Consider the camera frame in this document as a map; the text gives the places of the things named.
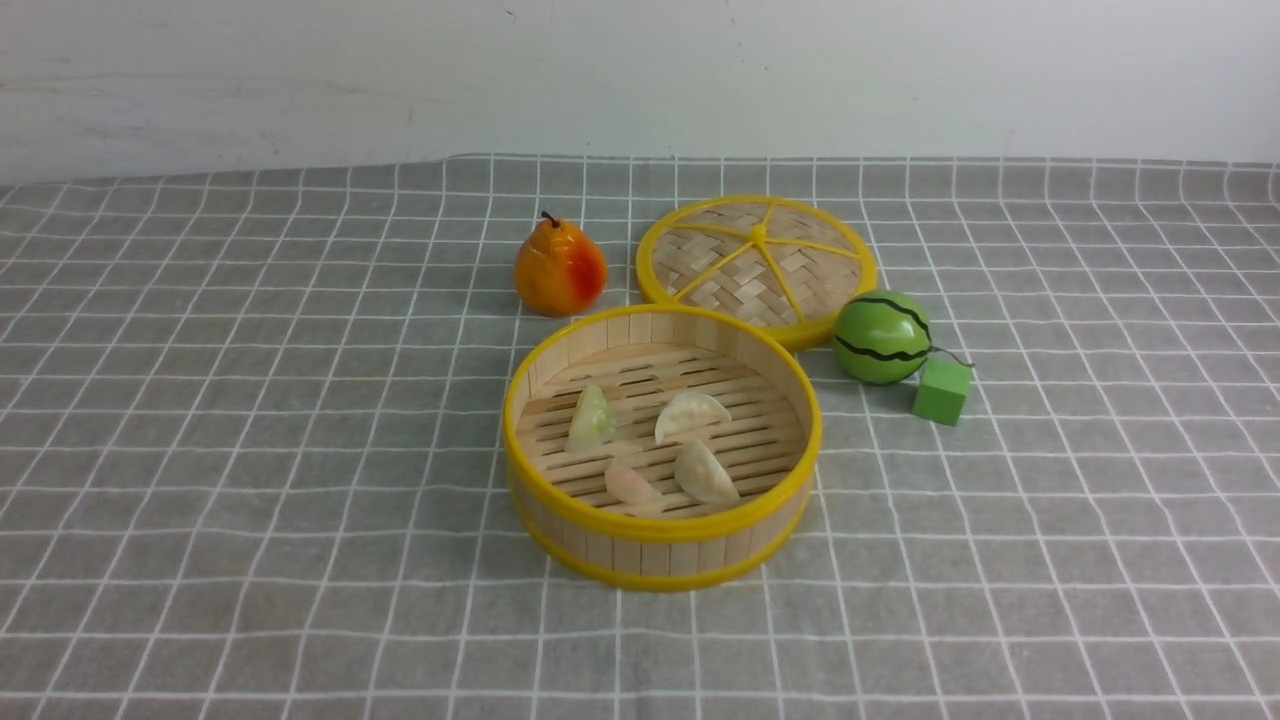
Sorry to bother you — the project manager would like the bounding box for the pink dumpling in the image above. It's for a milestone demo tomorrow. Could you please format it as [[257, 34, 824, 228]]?
[[604, 457, 663, 506]]

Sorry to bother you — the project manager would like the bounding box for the cream white dumpling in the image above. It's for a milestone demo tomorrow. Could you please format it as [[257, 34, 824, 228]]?
[[673, 439, 740, 503]]

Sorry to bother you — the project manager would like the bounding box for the pale green dumpling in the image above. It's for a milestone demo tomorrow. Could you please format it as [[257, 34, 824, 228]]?
[[564, 384, 617, 454]]

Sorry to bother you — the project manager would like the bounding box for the green cube block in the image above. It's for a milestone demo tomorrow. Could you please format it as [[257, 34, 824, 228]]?
[[911, 357, 974, 427]]

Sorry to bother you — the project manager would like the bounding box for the woven bamboo steamer lid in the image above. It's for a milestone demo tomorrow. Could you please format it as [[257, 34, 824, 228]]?
[[635, 195, 879, 352]]

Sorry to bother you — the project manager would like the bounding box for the bamboo steamer tray yellow rim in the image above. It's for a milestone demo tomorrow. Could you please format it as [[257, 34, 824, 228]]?
[[502, 305, 823, 592]]

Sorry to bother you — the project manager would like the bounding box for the grey grid tablecloth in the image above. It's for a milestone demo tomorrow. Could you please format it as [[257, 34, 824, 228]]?
[[1, 156, 1279, 719]]

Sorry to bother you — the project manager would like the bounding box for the green toy watermelon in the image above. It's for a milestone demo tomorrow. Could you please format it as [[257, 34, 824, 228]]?
[[832, 290, 933, 386]]

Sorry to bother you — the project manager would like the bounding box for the orange toy pear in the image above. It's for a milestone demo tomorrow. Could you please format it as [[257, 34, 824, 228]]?
[[515, 211, 609, 316]]

